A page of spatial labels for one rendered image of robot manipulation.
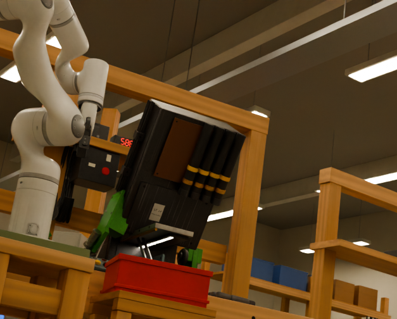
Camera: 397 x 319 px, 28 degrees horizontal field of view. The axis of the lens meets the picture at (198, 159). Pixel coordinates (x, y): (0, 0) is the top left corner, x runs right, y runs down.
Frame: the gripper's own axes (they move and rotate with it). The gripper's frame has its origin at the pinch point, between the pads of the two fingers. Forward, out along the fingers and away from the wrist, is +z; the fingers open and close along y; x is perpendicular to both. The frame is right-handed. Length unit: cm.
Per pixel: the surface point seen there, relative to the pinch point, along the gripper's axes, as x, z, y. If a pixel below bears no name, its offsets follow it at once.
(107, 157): 15, -25, -76
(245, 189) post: 85, -31, -104
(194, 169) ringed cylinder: 45, -13, -38
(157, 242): 37, 13, -54
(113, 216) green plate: 18, 7, -50
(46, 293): -5, 51, 22
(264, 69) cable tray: 150, -202, -309
